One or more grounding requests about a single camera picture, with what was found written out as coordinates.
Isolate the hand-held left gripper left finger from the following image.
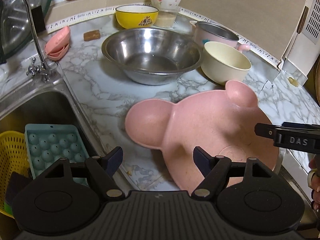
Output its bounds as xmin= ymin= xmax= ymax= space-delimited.
xmin=45 ymin=146 xmax=125 ymax=202

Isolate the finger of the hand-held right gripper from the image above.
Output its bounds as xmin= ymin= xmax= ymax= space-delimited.
xmin=254 ymin=123 xmax=276 ymax=140
xmin=282 ymin=121 xmax=320 ymax=130

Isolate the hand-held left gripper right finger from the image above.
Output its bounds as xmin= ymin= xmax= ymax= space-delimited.
xmin=190 ymin=146 xmax=272 ymax=200

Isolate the pink bear-shaped plate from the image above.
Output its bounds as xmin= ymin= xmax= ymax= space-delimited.
xmin=124 ymin=80 xmax=280 ymax=197

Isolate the cream bowl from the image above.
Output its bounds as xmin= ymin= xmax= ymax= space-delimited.
xmin=201 ymin=41 xmax=252 ymax=85

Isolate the large stainless steel bowl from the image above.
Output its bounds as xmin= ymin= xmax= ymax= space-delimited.
xmin=101 ymin=28 xmax=202 ymax=85

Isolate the pink pot with steel interior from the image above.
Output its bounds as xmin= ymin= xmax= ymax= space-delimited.
xmin=189 ymin=20 xmax=250 ymax=53

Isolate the person's right hand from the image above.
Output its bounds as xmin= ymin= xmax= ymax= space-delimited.
xmin=308 ymin=155 xmax=320 ymax=211

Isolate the round wooden cutting board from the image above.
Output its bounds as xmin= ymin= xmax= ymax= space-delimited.
xmin=306 ymin=60 xmax=320 ymax=103

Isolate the teal ice ball tray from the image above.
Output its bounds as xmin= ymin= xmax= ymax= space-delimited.
xmin=24 ymin=123 xmax=90 ymax=188

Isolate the stainless steel sink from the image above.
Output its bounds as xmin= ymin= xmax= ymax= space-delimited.
xmin=0 ymin=77 xmax=105 ymax=240

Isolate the dark sponge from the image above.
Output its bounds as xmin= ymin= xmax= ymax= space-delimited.
xmin=5 ymin=171 xmax=32 ymax=203

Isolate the yellow plastic basket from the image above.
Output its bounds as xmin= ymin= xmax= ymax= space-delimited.
xmin=0 ymin=131 xmax=32 ymax=215

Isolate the white vent panel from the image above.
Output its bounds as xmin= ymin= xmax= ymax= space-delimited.
xmin=297 ymin=0 xmax=320 ymax=77

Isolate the green scrub pad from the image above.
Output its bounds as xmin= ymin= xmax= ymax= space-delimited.
xmin=3 ymin=201 xmax=14 ymax=217

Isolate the brown soap bar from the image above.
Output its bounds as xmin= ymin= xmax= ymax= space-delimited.
xmin=83 ymin=29 xmax=101 ymax=42

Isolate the pink silicone pot holder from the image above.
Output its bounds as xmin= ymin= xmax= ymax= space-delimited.
xmin=45 ymin=26 xmax=71 ymax=61

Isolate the chrome faucet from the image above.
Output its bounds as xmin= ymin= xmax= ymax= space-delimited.
xmin=0 ymin=0 xmax=58 ymax=83

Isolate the yellow bowl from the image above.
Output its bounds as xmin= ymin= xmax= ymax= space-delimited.
xmin=115 ymin=5 xmax=159 ymax=29

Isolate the clear plastic container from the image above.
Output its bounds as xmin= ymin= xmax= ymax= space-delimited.
xmin=153 ymin=9 xmax=178 ymax=28

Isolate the black plastic block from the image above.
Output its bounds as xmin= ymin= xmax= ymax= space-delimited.
xmin=31 ymin=5 xmax=46 ymax=32

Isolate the white floral bowl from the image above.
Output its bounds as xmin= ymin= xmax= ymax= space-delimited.
xmin=150 ymin=0 xmax=183 ymax=12

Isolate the glass pot lid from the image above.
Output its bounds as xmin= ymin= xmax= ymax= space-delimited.
xmin=0 ymin=0 xmax=54 ymax=64

